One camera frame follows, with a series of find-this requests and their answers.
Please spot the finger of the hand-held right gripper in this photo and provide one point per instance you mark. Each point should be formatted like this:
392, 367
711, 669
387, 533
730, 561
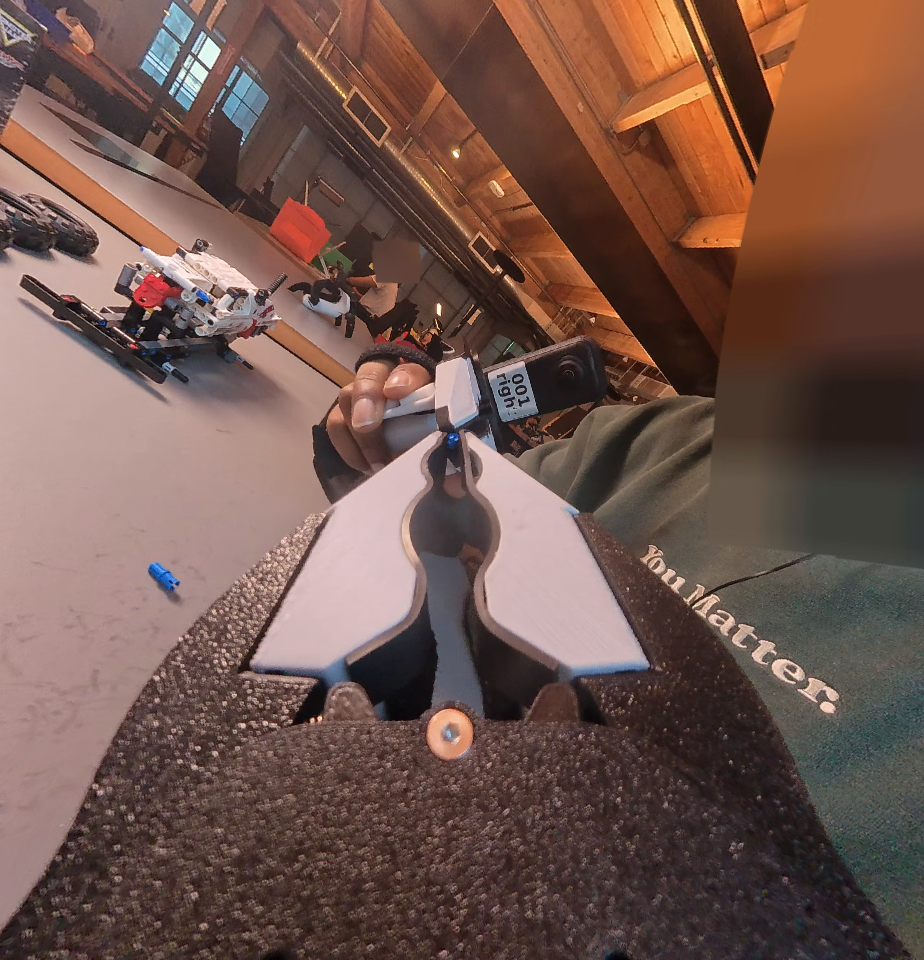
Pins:
456, 390

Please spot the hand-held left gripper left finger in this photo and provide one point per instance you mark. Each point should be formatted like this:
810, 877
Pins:
342, 592

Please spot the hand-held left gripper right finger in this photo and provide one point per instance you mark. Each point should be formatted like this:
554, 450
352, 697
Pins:
567, 592

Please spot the black lego tooth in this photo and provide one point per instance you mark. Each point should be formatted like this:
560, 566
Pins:
453, 459

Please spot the white lego truck model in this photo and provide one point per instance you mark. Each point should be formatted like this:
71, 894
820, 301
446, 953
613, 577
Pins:
199, 300

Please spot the lego set box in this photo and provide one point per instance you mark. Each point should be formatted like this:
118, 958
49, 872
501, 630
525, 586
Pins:
4, 67

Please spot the white and black device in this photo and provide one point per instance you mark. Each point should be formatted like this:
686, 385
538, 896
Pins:
327, 301

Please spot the orange red chair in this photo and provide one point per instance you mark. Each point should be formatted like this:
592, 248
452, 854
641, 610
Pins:
297, 229

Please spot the silver ventilation duct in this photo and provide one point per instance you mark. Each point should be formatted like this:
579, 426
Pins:
402, 161

